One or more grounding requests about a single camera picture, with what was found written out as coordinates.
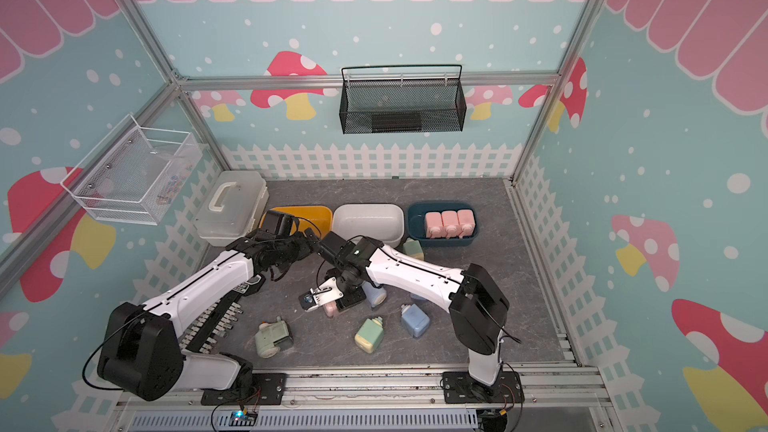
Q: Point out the pink sharpener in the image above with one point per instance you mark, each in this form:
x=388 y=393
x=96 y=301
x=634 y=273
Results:
x=434 y=226
x=451 y=224
x=331 y=309
x=467 y=222

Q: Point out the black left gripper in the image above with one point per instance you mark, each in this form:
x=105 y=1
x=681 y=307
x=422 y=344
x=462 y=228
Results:
x=305 y=250

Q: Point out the yellow plastic storage tub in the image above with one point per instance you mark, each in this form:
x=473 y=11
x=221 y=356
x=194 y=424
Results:
x=317 y=218

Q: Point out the white plastic storage tub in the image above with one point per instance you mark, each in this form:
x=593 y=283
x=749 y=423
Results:
x=384 y=222

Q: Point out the black drill bit rack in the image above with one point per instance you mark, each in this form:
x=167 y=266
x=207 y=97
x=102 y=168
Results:
x=211 y=326

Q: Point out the blue sharpener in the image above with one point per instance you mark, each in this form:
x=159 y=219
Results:
x=414 y=320
x=375 y=296

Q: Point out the green sharpener near tubs right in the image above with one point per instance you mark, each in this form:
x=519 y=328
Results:
x=412 y=248

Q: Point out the white lidded plastic case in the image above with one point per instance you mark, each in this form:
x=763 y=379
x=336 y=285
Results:
x=232 y=208

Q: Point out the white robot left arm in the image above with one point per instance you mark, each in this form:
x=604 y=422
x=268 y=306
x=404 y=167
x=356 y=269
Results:
x=142 y=351

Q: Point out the pale green round sharpener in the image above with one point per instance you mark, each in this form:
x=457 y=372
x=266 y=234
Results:
x=273 y=338

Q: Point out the white wire wall basket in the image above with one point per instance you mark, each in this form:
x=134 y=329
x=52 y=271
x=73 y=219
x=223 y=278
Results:
x=134 y=174

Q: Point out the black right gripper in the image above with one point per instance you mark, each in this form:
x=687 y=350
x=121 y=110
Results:
x=347 y=302

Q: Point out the dark teal storage tub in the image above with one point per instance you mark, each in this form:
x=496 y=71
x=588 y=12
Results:
x=416 y=223

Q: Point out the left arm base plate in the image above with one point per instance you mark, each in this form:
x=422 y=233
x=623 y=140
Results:
x=257 y=389

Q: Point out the black wire mesh basket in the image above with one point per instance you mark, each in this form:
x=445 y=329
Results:
x=402 y=99

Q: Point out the black digital scale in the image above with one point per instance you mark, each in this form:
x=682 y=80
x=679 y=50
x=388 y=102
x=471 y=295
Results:
x=250 y=286

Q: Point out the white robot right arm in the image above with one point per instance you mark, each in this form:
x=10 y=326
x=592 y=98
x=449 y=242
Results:
x=477 y=307

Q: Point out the blue sharpener centre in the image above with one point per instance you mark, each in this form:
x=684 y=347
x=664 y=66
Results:
x=375 y=296

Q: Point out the blue sharpener lower right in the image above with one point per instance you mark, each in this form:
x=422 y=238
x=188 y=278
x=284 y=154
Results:
x=414 y=320

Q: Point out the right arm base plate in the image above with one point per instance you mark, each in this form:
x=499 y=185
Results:
x=460 y=388

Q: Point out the green sharpener lower centre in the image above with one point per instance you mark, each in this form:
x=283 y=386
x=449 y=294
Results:
x=370 y=335

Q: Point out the green circuit board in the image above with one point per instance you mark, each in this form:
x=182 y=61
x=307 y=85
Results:
x=242 y=418

